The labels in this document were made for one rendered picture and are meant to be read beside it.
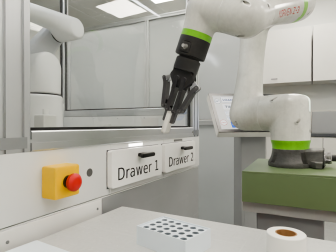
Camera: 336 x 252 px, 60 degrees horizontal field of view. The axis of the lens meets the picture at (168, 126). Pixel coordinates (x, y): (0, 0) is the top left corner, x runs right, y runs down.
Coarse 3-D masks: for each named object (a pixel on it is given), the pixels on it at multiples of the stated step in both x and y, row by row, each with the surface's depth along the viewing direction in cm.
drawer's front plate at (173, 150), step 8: (168, 144) 113; (176, 144) 119; (184, 144) 126; (192, 144) 134; (168, 152) 113; (176, 152) 119; (184, 152) 126; (192, 152) 134; (168, 160) 113; (184, 160) 126; (192, 160) 134; (168, 168) 113; (176, 168) 119
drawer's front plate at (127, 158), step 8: (112, 152) 83; (120, 152) 87; (128, 152) 90; (136, 152) 94; (160, 152) 108; (112, 160) 83; (120, 160) 87; (128, 160) 90; (136, 160) 94; (144, 160) 98; (152, 160) 103; (160, 160) 108; (112, 168) 83; (152, 168) 103; (160, 168) 108; (112, 176) 83; (120, 176) 87; (128, 176) 90; (136, 176) 94; (144, 176) 98; (152, 176) 103; (112, 184) 83; (120, 184) 87
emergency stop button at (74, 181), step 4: (68, 176) 64; (72, 176) 64; (76, 176) 64; (80, 176) 66; (68, 180) 63; (72, 180) 63; (76, 180) 64; (80, 180) 65; (68, 184) 63; (72, 184) 63; (76, 184) 64; (80, 184) 65; (68, 188) 63; (72, 188) 63; (76, 188) 64
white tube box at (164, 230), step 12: (144, 228) 58; (156, 228) 58; (168, 228) 59; (180, 228) 59; (192, 228) 59; (204, 228) 58; (144, 240) 58; (156, 240) 56; (168, 240) 54; (180, 240) 52; (192, 240) 53; (204, 240) 56
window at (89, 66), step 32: (32, 0) 65; (64, 0) 72; (96, 0) 82; (128, 0) 96; (160, 0) 114; (32, 32) 65; (64, 32) 72; (96, 32) 83; (128, 32) 96; (160, 32) 114; (32, 64) 65; (64, 64) 72; (96, 64) 83; (128, 64) 96; (160, 64) 114; (32, 96) 65; (64, 96) 72; (96, 96) 83; (128, 96) 96; (160, 96) 115
